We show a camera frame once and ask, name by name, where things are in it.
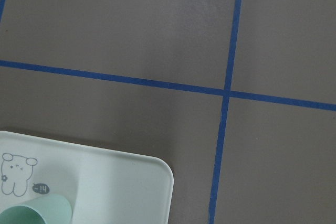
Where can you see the cream rabbit tray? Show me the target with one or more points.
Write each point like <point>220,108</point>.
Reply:
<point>102,186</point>

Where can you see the green cup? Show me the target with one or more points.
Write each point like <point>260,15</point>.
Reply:
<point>53,208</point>

